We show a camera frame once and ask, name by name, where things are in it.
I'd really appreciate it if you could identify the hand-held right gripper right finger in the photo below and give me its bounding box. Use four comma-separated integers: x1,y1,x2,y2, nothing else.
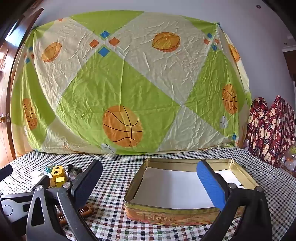
196,160,273,241

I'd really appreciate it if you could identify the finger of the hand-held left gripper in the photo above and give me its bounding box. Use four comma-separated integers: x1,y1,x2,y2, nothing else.
0,164,13,182
32,175,58,202

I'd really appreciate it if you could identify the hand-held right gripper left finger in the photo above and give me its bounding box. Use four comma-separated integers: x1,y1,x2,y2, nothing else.
26,159,103,241

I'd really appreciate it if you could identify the yellow building block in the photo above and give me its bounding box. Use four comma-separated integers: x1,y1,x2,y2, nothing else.
55,176,68,189

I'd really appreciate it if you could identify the yellow cylinder face toy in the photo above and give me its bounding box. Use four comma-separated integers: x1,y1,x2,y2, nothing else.
50,165,68,183

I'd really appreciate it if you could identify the brown wooden comb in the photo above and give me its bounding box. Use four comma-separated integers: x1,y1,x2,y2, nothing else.
57,204,96,227

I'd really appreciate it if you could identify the gold tin box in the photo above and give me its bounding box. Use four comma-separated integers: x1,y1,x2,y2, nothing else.
123,158,260,227

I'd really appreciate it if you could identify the white paper lining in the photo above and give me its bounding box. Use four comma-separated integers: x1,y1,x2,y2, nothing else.
132,167,244,209

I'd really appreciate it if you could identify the checkered tablecloth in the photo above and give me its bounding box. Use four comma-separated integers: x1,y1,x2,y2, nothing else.
0,147,296,241

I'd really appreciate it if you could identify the red plaid bear-print cloth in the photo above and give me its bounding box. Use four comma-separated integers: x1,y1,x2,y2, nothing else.
245,97,270,158
260,95,296,169

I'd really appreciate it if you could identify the clear plastic bag of toys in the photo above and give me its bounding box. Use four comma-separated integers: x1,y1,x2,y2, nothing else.
279,141,296,172

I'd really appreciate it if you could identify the basketball print bed sheet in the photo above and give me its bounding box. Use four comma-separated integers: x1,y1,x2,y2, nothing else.
10,10,253,155

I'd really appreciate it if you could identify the brown wooden door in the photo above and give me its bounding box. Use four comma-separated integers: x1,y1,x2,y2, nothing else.
0,7,44,160

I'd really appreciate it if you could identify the brown wooden wardrobe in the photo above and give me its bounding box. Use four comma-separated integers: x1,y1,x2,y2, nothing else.
282,46,296,82

